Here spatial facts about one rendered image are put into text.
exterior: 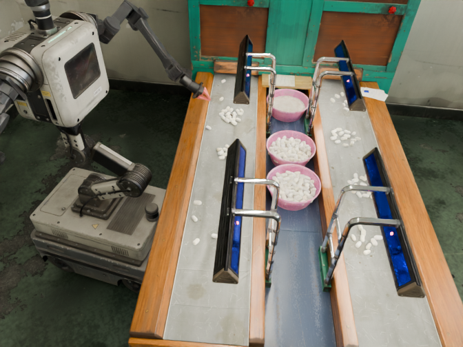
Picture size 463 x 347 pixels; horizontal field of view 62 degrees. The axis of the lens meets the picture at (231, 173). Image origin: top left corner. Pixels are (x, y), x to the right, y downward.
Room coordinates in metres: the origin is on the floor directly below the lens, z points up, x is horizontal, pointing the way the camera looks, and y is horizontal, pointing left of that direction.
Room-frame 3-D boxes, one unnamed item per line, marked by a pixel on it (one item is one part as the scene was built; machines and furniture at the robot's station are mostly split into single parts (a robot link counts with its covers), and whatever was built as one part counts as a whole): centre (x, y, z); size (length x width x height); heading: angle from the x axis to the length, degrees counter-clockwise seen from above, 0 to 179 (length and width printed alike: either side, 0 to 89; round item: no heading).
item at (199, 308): (1.46, 0.03, 0.73); 1.81 x 0.30 x 0.02; 178
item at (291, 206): (1.33, -0.30, 0.72); 0.27 x 0.27 x 0.10
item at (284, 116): (2.05, -0.34, 0.72); 0.27 x 0.27 x 0.10
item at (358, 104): (1.86, -0.61, 1.08); 0.62 x 0.08 x 0.07; 178
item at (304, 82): (2.26, -0.34, 0.77); 0.33 x 0.15 x 0.01; 88
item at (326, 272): (0.89, -0.49, 0.90); 0.20 x 0.19 x 0.45; 178
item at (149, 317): (1.47, 0.24, 0.67); 1.81 x 0.12 x 0.19; 178
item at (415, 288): (0.90, -0.57, 1.08); 0.62 x 0.08 x 0.07; 178
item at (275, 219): (0.91, -0.09, 0.90); 0.20 x 0.19 x 0.45; 178
